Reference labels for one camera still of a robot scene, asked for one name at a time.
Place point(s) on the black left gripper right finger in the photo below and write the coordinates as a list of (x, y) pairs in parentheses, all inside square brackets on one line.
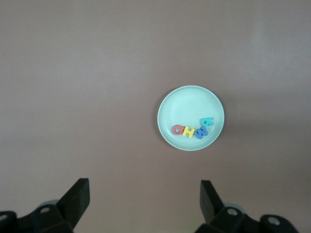
[(218, 211)]

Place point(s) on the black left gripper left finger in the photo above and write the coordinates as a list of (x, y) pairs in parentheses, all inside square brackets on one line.
[(70, 206)]

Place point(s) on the blue capital letter W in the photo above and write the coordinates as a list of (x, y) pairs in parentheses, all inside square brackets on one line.
[(201, 133)]

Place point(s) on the yellow letter H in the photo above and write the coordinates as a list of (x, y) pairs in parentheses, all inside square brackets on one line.
[(189, 132)]

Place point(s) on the teal letter R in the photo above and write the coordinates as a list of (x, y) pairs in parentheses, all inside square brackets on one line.
[(207, 121)]

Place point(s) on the red letter Q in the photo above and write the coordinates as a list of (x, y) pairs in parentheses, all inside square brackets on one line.
[(178, 129)]

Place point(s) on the green plate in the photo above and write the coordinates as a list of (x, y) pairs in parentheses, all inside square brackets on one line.
[(189, 109)]

